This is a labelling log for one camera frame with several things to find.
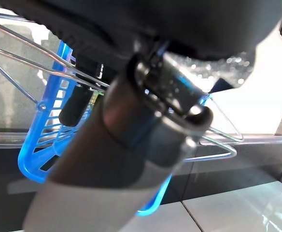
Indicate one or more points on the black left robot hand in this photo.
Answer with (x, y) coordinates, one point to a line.
(88, 183)

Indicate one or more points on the blue plastic shopping basket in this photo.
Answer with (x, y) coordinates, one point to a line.
(25, 166)

